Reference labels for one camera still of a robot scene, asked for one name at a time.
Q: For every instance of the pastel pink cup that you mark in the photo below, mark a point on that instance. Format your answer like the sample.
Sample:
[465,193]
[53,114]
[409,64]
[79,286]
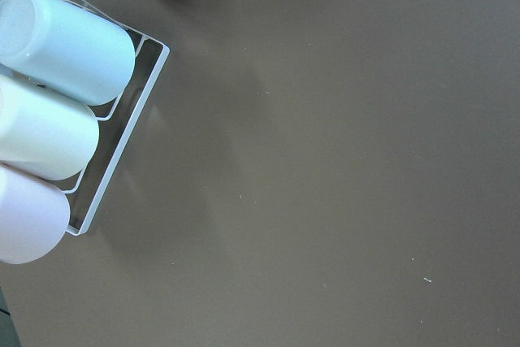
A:
[34,216]

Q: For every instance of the pastel blue cup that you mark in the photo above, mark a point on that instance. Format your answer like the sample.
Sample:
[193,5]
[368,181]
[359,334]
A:
[71,50]

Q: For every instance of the white cup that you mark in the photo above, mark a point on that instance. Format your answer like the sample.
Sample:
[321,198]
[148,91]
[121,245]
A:
[43,132]

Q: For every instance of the white wire cup rack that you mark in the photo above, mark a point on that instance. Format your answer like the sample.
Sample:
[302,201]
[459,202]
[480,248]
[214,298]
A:
[117,120]

